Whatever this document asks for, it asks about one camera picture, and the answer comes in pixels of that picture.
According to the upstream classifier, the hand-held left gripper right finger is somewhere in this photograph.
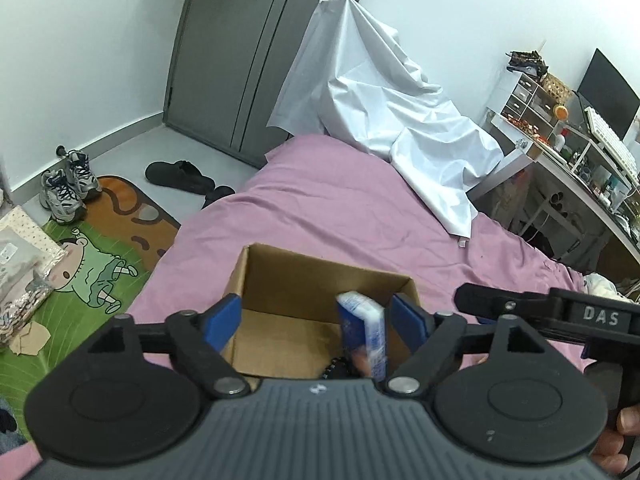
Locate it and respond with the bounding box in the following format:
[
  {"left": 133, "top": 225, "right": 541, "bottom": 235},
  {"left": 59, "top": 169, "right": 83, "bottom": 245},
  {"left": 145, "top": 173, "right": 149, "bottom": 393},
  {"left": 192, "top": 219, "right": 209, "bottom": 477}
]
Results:
[{"left": 385, "top": 292, "right": 548, "bottom": 396}]

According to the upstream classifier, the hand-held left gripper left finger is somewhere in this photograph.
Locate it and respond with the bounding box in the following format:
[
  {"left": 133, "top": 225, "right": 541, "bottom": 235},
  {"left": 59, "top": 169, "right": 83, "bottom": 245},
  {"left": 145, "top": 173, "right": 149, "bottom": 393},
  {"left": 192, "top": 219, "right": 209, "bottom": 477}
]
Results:
[{"left": 87, "top": 294, "right": 251, "bottom": 396}]

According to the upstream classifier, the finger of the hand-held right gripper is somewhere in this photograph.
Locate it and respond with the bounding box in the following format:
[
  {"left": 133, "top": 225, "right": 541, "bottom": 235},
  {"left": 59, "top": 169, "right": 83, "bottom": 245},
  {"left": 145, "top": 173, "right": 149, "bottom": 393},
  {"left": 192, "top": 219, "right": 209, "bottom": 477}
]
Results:
[{"left": 454, "top": 282, "right": 553, "bottom": 325}]

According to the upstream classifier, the blue purple tissue pack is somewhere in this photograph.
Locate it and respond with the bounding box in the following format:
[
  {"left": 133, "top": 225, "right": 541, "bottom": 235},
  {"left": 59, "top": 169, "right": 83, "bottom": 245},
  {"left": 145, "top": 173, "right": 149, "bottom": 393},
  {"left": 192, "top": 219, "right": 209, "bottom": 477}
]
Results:
[{"left": 336, "top": 291, "right": 389, "bottom": 382}]

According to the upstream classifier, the cardboard box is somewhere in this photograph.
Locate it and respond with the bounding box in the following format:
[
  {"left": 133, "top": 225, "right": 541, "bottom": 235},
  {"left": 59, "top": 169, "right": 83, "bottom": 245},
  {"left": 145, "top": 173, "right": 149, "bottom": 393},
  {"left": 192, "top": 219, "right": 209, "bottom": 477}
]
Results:
[{"left": 220, "top": 243, "right": 422, "bottom": 380}]

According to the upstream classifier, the person's right hand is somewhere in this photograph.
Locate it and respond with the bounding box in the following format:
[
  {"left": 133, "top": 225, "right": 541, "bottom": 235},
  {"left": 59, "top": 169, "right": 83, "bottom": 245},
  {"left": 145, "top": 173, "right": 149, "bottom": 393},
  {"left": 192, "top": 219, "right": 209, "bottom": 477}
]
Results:
[{"left": 591, "top": 404, "right": 640, "bottom": 478}]

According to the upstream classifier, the cream cloth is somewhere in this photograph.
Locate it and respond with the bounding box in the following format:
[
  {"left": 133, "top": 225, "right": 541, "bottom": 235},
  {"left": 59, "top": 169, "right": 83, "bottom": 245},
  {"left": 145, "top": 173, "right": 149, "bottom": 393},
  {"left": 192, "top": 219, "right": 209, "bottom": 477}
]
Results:
[{"left": 581, "top": 272, "right": 622, "bottom": 302}]

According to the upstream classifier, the brown box under desk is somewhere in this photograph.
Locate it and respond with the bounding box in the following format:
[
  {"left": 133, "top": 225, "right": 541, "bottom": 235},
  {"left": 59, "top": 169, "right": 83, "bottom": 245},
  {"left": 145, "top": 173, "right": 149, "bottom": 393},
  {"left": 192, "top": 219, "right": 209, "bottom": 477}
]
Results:
[{"left": 492, "top": 170, "right": 532, "bottom": 223}]

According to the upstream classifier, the black slipper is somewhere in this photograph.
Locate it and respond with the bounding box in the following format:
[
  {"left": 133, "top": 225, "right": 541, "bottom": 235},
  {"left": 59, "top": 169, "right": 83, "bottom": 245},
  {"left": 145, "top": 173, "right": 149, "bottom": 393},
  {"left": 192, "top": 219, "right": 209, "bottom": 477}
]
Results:
[
  {"left": 145, "top": 160, "right": 217, "bottom": 194},
  {"left": 201, "top": 185, "right": 236, "bottom": 211}
]

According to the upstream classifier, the cartoon print floor mat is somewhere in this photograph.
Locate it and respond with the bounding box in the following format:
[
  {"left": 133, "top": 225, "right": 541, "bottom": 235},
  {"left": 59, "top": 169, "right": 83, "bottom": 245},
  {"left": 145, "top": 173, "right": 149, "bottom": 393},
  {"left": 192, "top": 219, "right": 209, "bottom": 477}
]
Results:
[{"left": 0, "top": 175, "right": 183, "bottom": 423}]

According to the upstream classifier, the white desk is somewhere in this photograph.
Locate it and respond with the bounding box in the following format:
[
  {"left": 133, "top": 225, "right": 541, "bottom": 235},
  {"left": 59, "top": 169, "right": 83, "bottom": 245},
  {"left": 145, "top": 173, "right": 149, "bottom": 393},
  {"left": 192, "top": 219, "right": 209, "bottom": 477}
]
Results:
[{"left": 470, "top": 109, "right": 640, "bottom": 263}]

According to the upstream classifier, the pink bed sheet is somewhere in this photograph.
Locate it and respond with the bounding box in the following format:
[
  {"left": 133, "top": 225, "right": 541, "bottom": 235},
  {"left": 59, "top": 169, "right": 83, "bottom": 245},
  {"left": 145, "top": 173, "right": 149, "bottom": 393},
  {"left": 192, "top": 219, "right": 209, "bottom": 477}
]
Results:
[{"left": 127, "top": 134, "right": 640, "bottom": 480}]

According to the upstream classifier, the white keyboard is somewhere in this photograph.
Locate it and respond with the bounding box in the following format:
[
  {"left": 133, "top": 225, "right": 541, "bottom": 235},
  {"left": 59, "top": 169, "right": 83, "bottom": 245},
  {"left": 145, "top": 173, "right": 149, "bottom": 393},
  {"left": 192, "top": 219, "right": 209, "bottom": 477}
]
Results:
[{"left": 583, "top": 107, "right": 640, "bottom": 187}]

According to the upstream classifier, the beige paper scrap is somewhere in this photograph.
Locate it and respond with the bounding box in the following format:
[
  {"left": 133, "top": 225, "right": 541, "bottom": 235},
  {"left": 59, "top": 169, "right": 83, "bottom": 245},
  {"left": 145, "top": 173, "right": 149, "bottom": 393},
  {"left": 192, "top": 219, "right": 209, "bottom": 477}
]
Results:
[{"left": 10, "top": 322, "right": 49, "bottom": 357}]

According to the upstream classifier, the glittery plastic packet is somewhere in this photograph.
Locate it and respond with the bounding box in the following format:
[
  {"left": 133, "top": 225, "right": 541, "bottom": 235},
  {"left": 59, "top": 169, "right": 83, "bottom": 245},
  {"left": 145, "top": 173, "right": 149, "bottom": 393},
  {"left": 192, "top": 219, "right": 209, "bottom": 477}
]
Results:
[{"left": 0, "top": 270, "right": 54, "bottom": 346}]

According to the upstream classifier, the white drawer organizer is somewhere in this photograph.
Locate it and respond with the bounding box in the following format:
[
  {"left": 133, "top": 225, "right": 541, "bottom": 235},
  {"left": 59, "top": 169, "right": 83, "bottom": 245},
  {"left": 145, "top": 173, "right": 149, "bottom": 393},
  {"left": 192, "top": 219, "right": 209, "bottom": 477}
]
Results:
[{"left": 486, "top": 70, "right": 555, "bottom": 127}]

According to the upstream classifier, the floral fabric packet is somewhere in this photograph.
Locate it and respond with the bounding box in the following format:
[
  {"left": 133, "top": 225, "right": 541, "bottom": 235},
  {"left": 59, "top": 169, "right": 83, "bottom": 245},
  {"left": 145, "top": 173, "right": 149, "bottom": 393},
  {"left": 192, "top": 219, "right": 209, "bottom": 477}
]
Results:
[{"left": 0, "top": 205, "right": 67, "bottom": 271}]

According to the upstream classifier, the woven basket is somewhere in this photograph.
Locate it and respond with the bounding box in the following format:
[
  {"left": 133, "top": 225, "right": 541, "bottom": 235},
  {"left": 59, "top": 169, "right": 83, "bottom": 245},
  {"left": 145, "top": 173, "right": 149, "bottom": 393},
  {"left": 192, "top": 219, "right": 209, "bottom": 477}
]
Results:
[{"left": 540, "top": 74, "right": 574, "bottom": 107}]

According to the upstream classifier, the white draped sheet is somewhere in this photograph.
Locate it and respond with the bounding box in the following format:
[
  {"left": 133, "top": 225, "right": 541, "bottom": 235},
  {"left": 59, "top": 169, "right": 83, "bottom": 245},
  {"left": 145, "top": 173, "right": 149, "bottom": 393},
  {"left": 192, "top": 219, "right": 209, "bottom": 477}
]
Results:
[{"left": 267, "top": 0, "right": 504, "bottom": 250}]

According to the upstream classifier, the black monitor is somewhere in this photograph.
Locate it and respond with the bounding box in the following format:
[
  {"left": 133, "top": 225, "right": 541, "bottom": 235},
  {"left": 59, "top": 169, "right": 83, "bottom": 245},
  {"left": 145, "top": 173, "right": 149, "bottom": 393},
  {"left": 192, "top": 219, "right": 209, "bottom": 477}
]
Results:
[{"left": 576, "top": 48, "right": 640, "bottom": 142}]

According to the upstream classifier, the black object on organizer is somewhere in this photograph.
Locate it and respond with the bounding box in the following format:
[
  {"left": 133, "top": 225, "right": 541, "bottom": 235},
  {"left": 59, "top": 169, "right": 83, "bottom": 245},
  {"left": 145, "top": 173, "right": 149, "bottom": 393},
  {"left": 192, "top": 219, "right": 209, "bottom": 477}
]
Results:
[{"left": 506, "top": 50, "right": 549, "bottom": 79}]

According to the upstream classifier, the grey door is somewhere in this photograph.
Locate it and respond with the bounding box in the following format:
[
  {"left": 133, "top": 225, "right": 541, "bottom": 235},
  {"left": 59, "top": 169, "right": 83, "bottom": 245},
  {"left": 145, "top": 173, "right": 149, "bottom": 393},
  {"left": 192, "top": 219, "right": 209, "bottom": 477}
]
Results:
[{"left": 162, "top": 0, "right": 379, "bottom": 169}]

